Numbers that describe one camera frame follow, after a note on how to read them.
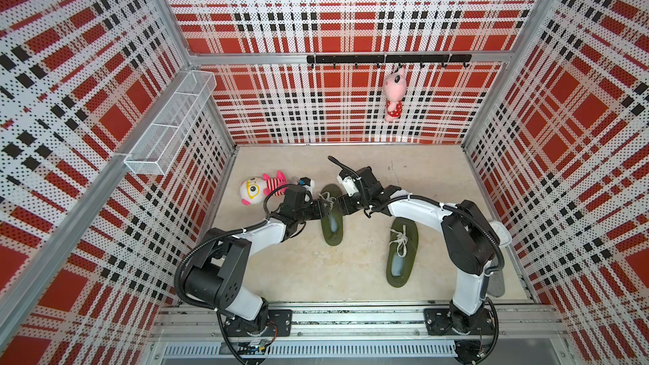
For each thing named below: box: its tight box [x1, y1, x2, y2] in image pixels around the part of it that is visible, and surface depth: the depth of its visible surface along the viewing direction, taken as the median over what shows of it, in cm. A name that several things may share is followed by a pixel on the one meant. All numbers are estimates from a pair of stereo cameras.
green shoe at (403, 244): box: [386, 217, 420, 289], surface depth 84 cm
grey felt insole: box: [486, 270, 506, 298], surface depth 80 cm
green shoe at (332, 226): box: [321, 183, 344, 246], surface depth 93 cm
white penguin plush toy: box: [239, 170, 289, 206], surface depth 98 cm
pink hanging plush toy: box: [382, 65, 407, 123], surface depth 95 cm
